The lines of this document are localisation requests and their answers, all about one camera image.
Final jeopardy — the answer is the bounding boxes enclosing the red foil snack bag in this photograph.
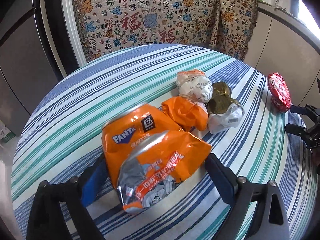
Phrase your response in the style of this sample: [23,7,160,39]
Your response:
[267,73,291,113]

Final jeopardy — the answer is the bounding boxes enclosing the grey wrapper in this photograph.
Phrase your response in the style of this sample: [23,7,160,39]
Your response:
[206,82,245,134]

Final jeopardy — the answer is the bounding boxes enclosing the white orange wrapper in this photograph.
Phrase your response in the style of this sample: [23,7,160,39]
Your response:
[176,69,213,103]

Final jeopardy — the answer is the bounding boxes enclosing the orange foil snack bag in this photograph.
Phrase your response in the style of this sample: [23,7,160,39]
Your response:
[116,131,212,214]

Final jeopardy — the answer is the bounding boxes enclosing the white kitchen cabinets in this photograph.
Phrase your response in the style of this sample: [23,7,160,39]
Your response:
[244,3,319,107]

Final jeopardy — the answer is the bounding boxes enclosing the grey refrigerator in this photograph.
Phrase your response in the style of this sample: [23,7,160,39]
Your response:
[1,0,62,135]

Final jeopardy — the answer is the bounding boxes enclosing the patterned fu character cloth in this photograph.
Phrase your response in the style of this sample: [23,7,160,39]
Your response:
[73,0,258,61]

